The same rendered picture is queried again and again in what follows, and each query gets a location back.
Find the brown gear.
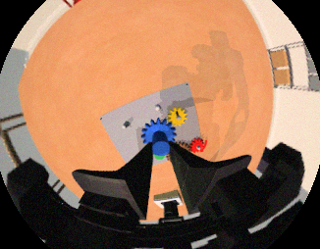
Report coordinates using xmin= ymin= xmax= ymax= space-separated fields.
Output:
xmin=167 ymin=141 xmax=191 ymax=163

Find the red gear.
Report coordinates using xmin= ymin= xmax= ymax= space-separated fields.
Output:
xmin=188 ymin=137 xmax=204 ymax=153

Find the blue gear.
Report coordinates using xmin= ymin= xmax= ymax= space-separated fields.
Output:
xmin=141 ymin=118 xmax=177 ymax=156

